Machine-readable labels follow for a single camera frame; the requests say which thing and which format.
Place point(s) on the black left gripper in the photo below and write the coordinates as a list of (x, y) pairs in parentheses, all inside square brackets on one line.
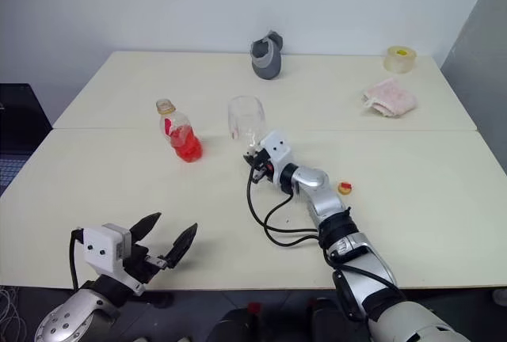
[(138, 263)]

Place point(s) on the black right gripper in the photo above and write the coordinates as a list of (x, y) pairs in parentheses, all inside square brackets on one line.
[(262, 167)]

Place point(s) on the clear wine glass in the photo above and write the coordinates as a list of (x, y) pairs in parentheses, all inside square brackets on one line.
[(245, 120)]

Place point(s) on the plastic bottle with red drink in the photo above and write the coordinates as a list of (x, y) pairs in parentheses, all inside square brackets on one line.
[(186, 148)]

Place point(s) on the yellow red bottle cap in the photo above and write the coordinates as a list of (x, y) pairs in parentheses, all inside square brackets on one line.
[(344, 188)]

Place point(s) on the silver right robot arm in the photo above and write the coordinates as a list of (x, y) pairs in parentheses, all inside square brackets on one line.
[(321, 195)]

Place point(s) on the dark rounded shape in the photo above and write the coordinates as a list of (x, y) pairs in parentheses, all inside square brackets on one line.
[(237, 326), (322, 320)]

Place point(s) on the pink cloth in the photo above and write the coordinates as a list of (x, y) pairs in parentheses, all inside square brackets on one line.
[(390, 98)]

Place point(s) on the clear tape roll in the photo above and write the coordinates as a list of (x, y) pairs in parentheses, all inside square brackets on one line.
[(400, 63)]

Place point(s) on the black laptop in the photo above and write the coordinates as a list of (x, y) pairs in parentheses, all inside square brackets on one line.
[(20, 120)]

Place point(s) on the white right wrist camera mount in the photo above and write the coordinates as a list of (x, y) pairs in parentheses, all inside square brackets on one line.
[(277, 148)]

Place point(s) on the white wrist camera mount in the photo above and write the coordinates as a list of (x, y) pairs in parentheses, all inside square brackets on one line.
[(101, 247), (277, 148)]

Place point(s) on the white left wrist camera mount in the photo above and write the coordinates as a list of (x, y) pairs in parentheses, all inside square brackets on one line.
[(101, 247)]

